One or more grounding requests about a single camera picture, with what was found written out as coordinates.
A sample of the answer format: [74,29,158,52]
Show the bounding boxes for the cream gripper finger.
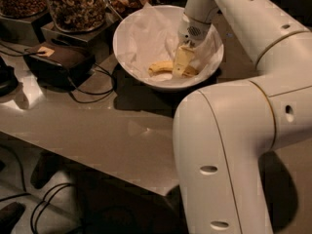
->
[173,45,195,78]

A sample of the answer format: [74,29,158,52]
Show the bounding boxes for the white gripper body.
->
[177,14,211,47]

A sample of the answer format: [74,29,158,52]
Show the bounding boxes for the yellow banana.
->
[148,60,198,77]

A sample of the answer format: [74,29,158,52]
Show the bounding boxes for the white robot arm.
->
[173,0,312,234]

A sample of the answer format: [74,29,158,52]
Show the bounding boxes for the white bowl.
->
[112,5,225,94]

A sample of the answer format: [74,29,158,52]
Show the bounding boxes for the white paper liner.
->
[116,3,219,83]

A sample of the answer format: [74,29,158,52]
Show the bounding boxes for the glass jar of mixed nuts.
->
[46,0,105,33]

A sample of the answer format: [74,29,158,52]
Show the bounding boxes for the dark brown box device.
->
[23,42,96,91]

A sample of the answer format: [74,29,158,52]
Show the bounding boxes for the dark metal jar stand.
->
[0,12,52,46]

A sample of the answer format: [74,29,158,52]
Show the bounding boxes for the glass jar of brown nuts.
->
[0,0,47,19]

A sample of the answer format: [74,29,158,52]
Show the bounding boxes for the black round object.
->
[0,57,19,97]

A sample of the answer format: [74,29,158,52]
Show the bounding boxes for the dark object on floor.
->
[0,202,25,234]

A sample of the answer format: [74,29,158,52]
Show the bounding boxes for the black cable on table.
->
[0,39,118,104]

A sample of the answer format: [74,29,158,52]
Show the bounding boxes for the black floor cable loop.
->
[0,144,89,234]

